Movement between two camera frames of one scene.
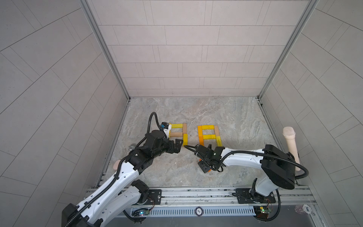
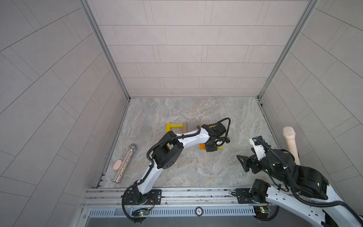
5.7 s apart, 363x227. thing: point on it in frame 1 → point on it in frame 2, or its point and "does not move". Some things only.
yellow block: x=177 y=126 does not move
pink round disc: x=116 y=164 does not move
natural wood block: x=185 y=128 does not move
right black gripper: x=201 y=167 → x=252 y=161
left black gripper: x=177 y=147 → x=211 y=149
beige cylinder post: x=289 y=133 does not move
